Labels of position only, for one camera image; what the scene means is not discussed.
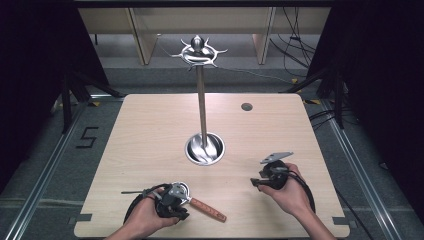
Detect black floor cable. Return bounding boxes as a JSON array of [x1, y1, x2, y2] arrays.
[[334, 188, 376, 240]]

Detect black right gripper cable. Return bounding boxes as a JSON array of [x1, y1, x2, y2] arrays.
[[271, 166, 317, 214]]

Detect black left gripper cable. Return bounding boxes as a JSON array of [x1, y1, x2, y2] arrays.
[[123, 182, 173, 225]]

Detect beige wooden cabinet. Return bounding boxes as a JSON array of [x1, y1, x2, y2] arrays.
[[77, 7, 332, 67]]

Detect person's left hand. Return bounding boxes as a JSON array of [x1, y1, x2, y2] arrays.
[[123, 189, 181, 240]]

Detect steel utensil rack with hooks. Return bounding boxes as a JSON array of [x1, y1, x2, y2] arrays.
[[170, 34, 230, 167]]

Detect aluminium floor rail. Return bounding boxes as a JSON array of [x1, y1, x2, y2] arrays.
[[2, 96, 88, 240], [319, 99, 399, 240]]

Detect steel spoon with wooden handle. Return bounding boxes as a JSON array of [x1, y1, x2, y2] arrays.
[[170, 181, 228, 224]]

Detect black curtain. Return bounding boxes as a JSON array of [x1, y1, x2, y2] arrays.
[[0, 0, 111, 194], [306, 0, 424, 214]]

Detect person's right hand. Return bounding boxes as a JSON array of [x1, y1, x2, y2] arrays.
[[258, 162, 315, 218]]

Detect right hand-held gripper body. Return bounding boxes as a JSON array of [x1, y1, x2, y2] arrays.
[[259, 151, 295, 192]]

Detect thin white cable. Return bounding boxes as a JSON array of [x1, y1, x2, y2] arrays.
[[213, 64, 294, 85]]

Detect black table bracket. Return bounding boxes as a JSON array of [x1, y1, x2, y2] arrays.
[[332, 216, 358, 230], [67, 213, 93, 225]]

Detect black tripod stand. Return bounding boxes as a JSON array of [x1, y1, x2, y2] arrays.
[[60, 68, 125, 135], [282, 65, 346, 130]]

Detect bundle of black floor cables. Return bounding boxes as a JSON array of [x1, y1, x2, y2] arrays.
[[269, 6, 318, 79]]

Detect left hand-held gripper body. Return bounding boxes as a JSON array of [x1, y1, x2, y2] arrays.
[[154, 183, 186, 219]]

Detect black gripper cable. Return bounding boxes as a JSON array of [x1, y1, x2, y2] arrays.
[[271, 166, 317, 214], [123, 182, 173, 225]]

